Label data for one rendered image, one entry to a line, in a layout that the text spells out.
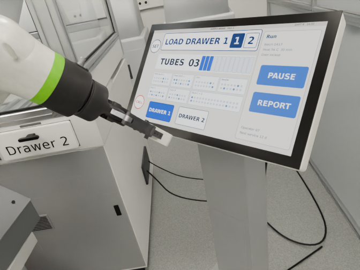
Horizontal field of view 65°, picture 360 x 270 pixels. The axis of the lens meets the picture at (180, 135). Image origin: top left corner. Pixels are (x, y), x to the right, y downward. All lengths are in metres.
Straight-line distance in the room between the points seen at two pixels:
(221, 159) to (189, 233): 1.00
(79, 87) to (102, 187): 0.79
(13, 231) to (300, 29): 0.83
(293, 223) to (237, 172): 1.02
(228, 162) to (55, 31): 0.67
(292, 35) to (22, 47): 0.49
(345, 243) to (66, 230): 1.37
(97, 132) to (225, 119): 0.59
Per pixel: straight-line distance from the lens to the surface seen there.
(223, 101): 0.65
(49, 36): 1.03
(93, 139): 1.12
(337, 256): 1.69
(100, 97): 0.53
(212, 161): 0.84
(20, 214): 0.89
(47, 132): 1.13
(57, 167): 1.23
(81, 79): 0.51
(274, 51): 0.65
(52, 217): 1.41
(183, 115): 0.71
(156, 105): 0.78
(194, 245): 1.70
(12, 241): 0.88
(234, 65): 0.67
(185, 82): 0.74
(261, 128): 0.60
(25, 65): 0.48
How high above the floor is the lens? 1.30
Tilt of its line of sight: 28 degrees down
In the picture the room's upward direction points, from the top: 11 degrees counter-clockwise
